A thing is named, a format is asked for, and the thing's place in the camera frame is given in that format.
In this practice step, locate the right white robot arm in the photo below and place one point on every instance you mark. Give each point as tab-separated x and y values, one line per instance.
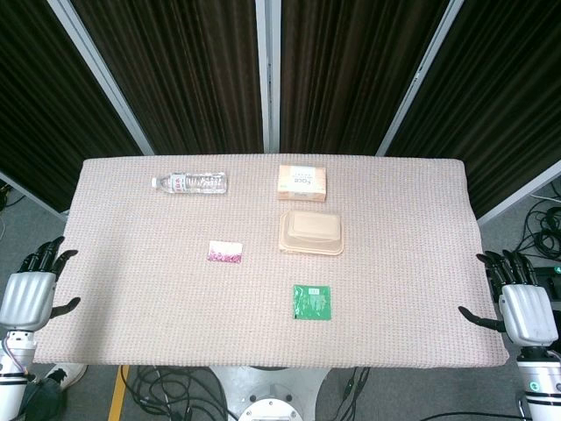
541	381

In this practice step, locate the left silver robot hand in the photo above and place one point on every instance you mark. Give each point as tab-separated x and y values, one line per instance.
28	298

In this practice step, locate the grey metal frame bar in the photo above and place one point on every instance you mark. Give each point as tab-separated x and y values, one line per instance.
521	194
30	194

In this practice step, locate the orange cardboard box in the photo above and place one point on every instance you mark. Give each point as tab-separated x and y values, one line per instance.
302	184

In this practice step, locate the beige lidded takeaway box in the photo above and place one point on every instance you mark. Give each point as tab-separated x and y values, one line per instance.
312	232

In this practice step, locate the white sneaker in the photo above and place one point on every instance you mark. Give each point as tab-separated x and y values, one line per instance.
68	376

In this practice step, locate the green foil sachet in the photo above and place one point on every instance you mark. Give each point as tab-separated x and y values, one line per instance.
312	302

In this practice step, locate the pink woven tablecloth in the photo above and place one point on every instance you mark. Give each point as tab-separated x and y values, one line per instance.
245	333

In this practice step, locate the black power strip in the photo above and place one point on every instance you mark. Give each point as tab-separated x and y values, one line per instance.
550	274

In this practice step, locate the clear plastic water bottle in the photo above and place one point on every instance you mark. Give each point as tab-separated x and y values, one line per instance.
193	183

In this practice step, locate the dark brown curtain panel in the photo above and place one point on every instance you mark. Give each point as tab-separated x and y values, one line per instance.
175	79
350	79
504	109
44	109

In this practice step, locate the pink white snack packet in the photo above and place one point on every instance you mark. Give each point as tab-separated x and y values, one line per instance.
225	253

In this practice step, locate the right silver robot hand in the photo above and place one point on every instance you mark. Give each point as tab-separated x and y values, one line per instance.
528	311

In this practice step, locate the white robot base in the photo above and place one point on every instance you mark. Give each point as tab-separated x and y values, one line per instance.
267	386

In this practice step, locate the grey metal frame post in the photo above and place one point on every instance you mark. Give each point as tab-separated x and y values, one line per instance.
268	87
103	74
421	74

